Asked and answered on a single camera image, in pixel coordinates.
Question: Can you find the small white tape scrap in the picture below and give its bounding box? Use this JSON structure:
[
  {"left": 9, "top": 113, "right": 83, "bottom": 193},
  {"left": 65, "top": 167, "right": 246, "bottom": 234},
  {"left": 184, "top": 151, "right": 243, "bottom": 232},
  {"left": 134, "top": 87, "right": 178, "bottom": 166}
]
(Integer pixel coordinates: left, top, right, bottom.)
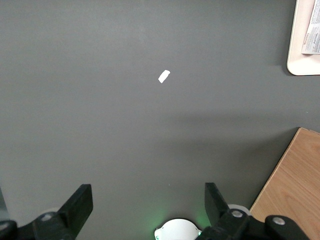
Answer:
[{"left": 157, "top": 69, "right": 171, "bottom": 84}]

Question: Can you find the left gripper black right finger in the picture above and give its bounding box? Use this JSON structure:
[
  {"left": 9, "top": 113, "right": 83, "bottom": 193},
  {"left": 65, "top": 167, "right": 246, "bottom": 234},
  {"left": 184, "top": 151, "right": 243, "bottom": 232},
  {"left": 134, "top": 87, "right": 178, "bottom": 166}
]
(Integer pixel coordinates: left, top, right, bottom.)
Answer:
[{"left": 196, "top": 182, "right": 252, "bottom": 240}]

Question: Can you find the cream rectangular tray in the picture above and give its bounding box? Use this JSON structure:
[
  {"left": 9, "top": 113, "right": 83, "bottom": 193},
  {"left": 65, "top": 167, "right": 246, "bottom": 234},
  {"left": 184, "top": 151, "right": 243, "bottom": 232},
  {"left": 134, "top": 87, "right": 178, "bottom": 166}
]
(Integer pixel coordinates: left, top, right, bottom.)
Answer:
[{"left": 286, "top": 0, "right": 320, "bottom": 76}]

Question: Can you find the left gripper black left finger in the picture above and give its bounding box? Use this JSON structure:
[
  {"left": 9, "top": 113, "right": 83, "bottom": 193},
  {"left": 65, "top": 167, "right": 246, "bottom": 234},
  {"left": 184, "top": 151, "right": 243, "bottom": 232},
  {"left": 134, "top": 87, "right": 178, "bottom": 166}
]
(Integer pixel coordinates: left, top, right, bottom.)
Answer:
[{"left": 32, "top": 184, "right": 94, "bottom": 240}]

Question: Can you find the wooden drawer cabinet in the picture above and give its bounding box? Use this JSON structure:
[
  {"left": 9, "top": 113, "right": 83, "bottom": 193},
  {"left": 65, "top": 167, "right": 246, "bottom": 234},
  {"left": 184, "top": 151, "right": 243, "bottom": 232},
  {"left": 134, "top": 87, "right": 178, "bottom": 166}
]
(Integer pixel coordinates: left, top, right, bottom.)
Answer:
[{"left": 249, "top": 127, "right": 320, "bottom": 240}]

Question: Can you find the red cookie box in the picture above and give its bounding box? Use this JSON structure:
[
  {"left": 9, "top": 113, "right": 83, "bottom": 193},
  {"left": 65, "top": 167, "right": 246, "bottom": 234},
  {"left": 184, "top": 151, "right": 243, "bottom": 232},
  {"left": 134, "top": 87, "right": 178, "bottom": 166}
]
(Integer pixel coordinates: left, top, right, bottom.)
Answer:
[{"left": 301, "top": 0, "right": 320, "bottom": 55}]

